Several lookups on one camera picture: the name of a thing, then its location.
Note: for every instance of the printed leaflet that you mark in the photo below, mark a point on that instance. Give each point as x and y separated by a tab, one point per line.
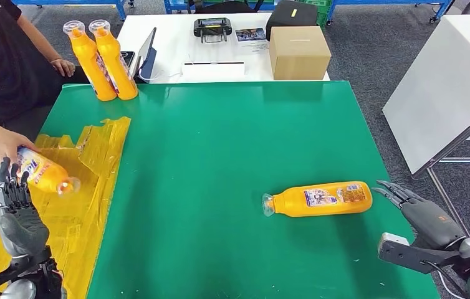
250	34

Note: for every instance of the tablet in blue case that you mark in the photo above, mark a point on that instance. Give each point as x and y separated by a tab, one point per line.
148	53

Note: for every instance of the person's right hand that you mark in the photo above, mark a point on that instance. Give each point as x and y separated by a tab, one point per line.
5	146

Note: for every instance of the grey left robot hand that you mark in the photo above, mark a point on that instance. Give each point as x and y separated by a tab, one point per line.
22	231

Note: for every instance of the green work table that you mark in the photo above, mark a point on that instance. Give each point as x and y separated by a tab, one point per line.
218	144

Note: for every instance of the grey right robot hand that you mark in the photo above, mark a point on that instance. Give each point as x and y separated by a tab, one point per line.
433	225

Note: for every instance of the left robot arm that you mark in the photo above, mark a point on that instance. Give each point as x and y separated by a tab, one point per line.
16	291

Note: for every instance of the yellow tape sheet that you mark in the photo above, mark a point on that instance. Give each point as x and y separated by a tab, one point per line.
82	206

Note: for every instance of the orange detergent bottle clear cap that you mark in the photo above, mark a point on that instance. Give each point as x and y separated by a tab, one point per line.
117	70
90	70
45	175
293	202

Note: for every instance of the brown cardboard box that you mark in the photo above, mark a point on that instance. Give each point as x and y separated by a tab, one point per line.
299	55

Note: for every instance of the green plastic crate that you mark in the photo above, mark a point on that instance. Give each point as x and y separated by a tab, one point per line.
324	18

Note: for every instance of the person's left forearm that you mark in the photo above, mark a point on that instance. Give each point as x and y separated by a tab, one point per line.
39	39

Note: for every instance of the white side table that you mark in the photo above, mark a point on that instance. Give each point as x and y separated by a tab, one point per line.
439	93

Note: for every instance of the metal table frame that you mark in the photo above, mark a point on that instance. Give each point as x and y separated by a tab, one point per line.
458	139

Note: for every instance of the person's left hand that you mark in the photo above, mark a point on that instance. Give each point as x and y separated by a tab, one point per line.
63	68

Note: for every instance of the black remote controller with screen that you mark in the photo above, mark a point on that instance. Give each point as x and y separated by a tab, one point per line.
212	27

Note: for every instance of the black bag with yellow tag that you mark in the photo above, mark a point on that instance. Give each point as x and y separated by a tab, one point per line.
289	18

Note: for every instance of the black smartphone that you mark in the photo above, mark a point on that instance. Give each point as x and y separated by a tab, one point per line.
128	57

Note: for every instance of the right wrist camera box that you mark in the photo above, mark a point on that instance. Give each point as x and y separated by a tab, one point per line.
396	251

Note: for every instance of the blue metal rack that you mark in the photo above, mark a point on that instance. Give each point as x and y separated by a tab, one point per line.
383	1
169	6
121	10

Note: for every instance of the white flat box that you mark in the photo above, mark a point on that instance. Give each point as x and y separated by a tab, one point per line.
213	72

